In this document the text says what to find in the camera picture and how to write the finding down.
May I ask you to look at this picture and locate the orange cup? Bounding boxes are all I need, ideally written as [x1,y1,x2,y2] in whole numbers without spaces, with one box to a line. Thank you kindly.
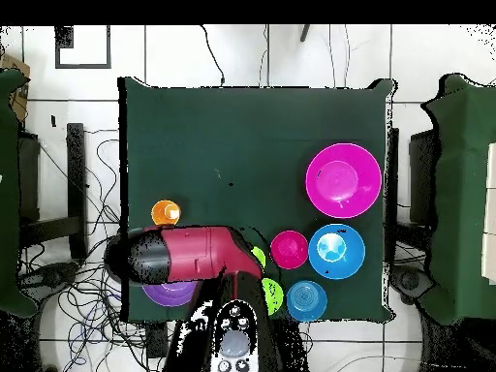
[150,199,182,228]

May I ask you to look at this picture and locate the small red bowl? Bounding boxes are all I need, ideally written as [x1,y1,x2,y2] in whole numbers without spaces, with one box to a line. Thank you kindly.
[269,230,310,271]

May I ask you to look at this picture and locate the dark grey machine base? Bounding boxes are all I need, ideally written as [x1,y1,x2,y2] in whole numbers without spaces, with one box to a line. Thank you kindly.
[22,261,80,290]
[390,264,434,301]

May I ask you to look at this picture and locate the cardboard box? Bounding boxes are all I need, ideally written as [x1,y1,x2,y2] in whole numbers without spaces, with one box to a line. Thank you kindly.
[0,53,31,122]

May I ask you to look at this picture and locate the green cloth side table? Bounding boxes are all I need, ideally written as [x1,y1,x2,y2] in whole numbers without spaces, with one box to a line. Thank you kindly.
[0,68,39,319]
[420,73,496,326]

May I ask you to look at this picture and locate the large purple bowl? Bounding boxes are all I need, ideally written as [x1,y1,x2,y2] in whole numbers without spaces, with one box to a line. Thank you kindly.
[140,280,202,308]

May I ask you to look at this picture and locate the large pink bowl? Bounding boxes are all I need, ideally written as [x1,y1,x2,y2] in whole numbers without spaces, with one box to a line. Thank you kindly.
[304,141,384,219]

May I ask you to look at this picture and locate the small green bowl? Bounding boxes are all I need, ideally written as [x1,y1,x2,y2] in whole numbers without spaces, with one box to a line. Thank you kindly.
[261,277,285,317]

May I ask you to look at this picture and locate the large blue bowl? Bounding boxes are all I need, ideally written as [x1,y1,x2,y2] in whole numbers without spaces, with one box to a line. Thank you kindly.
[307,223,366,281]

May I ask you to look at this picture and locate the black floor marker frame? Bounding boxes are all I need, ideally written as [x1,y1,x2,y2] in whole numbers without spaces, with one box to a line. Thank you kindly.
[54,25,112,70]

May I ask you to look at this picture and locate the small blue bowl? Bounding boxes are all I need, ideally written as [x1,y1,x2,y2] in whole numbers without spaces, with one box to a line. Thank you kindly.
[285,279,328,324]

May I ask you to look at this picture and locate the dark green tablecloth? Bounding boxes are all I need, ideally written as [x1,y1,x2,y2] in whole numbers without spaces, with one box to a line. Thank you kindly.
[117,76,396,324]

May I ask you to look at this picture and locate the green cup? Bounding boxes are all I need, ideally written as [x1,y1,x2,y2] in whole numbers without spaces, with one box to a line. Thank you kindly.
[250,245,267,269]

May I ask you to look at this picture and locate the black floor cable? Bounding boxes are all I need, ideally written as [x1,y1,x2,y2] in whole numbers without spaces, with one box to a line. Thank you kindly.
[200,24,227,87]

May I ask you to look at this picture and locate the tangle of floor cables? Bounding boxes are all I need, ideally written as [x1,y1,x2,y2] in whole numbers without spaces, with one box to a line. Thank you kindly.
[16,137,202,372]

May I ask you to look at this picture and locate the black metal frame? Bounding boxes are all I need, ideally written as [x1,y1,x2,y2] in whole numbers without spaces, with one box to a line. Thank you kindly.
[17,122,89,262]
[408,129,441,226]

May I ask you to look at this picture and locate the white stacked boxes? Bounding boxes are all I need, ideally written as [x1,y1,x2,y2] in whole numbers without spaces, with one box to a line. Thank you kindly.
[480,141,496,286]

